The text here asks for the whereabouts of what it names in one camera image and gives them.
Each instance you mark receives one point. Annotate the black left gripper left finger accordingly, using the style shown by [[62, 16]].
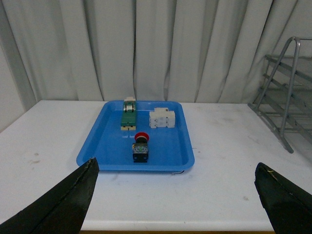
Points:
[[62, 209]]

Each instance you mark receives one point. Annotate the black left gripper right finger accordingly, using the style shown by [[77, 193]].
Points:
[[289, 208]]

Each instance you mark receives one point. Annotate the red emergency stop button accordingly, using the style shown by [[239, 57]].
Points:
[[140, 148]]

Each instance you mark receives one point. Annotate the silver mesh three-tier rack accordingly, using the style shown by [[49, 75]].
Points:
[[284, 102]]

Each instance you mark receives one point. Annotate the blue plastic tray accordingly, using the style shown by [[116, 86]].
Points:
[[170, 149]]

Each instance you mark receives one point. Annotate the green terminal block component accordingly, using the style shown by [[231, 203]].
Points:
[[129, 115]]

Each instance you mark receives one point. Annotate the white circuit breaker module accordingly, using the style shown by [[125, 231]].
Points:
[[162, 117]]

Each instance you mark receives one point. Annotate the white pleated curtain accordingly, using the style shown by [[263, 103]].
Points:
[[205, 51]]

